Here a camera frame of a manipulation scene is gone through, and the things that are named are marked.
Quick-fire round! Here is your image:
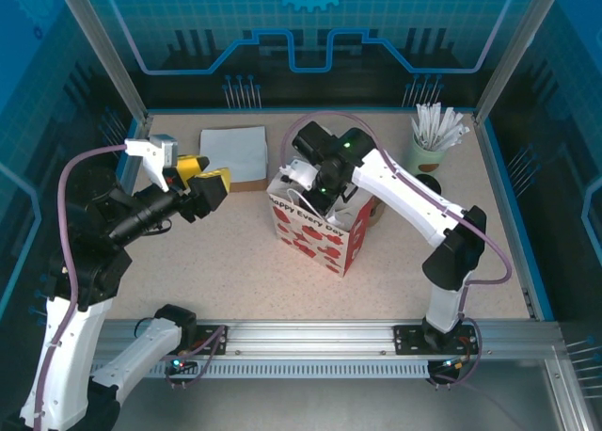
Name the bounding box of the white paper napkin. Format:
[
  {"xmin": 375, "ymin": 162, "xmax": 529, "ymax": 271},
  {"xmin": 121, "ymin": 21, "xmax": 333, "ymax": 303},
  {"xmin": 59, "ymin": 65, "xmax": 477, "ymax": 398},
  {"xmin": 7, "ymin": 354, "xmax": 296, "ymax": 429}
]
[{"xmin": 327, "ymin": 200, "xmax": 361, "ymax": 232}]

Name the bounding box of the red white paper bag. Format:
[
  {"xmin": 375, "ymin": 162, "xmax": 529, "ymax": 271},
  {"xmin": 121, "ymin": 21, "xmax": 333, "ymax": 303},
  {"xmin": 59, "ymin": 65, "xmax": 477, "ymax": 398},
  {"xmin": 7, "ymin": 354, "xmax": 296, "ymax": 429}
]
[{"xmin": 265, "ymin": 170, "xmax": 378, "ymax": 279}]

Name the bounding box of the white napkin stack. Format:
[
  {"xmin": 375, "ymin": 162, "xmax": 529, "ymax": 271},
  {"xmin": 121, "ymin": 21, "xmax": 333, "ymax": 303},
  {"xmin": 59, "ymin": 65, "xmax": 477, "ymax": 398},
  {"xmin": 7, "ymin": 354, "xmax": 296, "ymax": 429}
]
[{"xmin": 198, "ymin": 125, "xmax": 270, "ymax": 195}]

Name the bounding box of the brown cardboard cup carrier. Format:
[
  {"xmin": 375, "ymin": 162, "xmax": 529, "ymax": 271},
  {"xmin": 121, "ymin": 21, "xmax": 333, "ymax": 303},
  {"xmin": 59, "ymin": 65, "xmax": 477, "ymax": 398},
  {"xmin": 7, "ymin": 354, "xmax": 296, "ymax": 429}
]
[{"xmin": 368, "ymin": 198, "xmax": 386, "ymax": 229}]

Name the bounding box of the pale green straw holder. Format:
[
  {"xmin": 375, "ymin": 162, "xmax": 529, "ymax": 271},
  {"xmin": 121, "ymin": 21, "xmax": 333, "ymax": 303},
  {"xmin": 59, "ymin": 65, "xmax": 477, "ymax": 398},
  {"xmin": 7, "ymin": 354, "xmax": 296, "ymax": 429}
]
[{"xmin": 403, "ymin": 133, "xmax": 448, "ymax": 179}]

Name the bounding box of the black plastic cup lid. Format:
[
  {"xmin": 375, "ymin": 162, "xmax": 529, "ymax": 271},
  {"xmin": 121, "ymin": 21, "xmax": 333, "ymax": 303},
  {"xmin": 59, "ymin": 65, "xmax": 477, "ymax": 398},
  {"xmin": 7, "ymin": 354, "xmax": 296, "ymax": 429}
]
[{"xmin": 415, "ymin": 174, "xmax": 443, "ymax": 196}]

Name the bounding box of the small connector board with light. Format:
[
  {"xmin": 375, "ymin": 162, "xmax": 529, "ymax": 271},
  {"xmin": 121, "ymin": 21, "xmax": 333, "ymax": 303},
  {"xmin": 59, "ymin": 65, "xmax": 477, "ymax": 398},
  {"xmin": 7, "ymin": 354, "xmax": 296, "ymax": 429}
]
[
  {"xmin": 439, "ymin": 355, "xmax": 471, "ymax": 372},
  {"xmin": 167, "ymin": 353, "xmax": 198, "ymax": 375}
]

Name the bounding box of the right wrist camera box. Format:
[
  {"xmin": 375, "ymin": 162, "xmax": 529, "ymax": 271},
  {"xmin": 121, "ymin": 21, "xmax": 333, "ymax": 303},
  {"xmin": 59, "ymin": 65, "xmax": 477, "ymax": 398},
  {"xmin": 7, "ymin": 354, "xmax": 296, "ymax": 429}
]
[{"xmin": 279, "ymin": 156, "xmax": 317, "ymax": 193}]

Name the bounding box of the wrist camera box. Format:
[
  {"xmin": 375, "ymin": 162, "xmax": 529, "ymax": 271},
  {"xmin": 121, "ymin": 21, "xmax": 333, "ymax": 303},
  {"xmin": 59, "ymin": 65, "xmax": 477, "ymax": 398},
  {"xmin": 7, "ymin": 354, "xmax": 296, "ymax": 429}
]
[
  {"xmin": 123, "ymin": 133, "xmax": 181, "ymax": 193},
  {"xmin": 279, "ymin": 156, "xmax": 317, "ymax": 193}
]

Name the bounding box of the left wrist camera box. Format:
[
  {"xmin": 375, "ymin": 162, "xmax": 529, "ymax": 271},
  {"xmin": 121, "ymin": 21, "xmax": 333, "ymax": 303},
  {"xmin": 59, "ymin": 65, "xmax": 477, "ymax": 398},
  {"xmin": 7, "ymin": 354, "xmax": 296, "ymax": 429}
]
[{"xmin": 123, "ymin": 133, "xmax": 181, "ymax": 193}]

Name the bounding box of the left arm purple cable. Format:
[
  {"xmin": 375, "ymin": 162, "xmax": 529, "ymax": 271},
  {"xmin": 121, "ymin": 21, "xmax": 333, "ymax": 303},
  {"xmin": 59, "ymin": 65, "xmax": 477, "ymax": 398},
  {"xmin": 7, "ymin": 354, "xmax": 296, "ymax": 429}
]
[{"xmin": 30, "ymin": 143, "xmax": 228, "ymax": 425}]

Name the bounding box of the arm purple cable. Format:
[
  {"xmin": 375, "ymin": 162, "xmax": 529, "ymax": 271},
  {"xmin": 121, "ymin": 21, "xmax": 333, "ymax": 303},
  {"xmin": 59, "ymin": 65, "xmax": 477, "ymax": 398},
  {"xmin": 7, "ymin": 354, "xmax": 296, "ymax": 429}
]
[
  {"xmin": 279, "ymin": 110, "xmax": 514, "ymax": 391},
  {"xmin": 30, "ymin": 143, "xmax": 228, "ymax": 425}
]

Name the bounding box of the aluminium frame post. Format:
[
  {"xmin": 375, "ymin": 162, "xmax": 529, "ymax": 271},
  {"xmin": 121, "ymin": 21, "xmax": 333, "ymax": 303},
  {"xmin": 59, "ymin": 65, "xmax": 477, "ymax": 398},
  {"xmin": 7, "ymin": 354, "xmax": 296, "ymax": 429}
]
[
  {"xmin": 472, "ymin": 0, "xmax": 563, "ymax": 124},
  {"xmin": 53, "ymin": 0, "xmax": 154, "ymax": 127}
]

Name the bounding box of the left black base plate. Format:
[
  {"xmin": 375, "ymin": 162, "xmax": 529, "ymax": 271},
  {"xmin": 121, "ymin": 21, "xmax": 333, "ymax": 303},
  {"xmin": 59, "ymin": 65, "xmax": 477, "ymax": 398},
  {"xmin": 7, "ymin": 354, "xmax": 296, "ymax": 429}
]
[{"xmin": 178, "ymin": 324, "xmax": 230, "ymax": 356}]

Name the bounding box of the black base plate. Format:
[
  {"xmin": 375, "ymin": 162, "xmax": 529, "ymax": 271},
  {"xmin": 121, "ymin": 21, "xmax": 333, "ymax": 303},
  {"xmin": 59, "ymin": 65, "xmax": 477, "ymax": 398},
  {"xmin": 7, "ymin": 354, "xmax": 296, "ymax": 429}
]
[
  {"xmin": 178, "ymin": 324, "xmax": 230, "ymax": 356},
  {"xmin": 392, "ymin": 325, "xmax": 481, "ymax": 356}
]

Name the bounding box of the aluminium mounting rail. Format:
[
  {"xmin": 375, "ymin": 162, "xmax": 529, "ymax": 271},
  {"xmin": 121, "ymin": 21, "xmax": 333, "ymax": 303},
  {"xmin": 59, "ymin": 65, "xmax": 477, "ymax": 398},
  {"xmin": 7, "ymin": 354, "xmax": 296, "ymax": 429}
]
[{"xmin": 93, "ymin": 320, "xmax": 563, "ymax": 361}]

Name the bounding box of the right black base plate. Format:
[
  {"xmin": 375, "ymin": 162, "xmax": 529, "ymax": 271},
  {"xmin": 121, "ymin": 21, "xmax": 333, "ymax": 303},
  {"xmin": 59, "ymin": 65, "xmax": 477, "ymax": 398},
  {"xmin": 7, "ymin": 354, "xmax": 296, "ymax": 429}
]
[{"xmin": 392, "ymin": 325, "xmax": 481, "ymax": 356}]

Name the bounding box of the slotted grey cable duct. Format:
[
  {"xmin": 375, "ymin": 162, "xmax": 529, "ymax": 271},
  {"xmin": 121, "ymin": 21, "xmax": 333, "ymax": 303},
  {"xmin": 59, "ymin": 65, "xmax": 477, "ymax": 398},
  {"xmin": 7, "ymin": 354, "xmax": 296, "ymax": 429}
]
[{"xmin": 91, "ymin": 360, "xmax": 432, "ymax": 380}]

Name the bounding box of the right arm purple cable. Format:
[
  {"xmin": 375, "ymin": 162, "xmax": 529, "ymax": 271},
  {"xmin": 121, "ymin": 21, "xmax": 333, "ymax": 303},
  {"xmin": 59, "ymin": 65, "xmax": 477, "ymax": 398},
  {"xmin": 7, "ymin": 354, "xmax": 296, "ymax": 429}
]
[{"xmin": 279, "ymin": 110, "xmax": 514, "ymax": 391}]

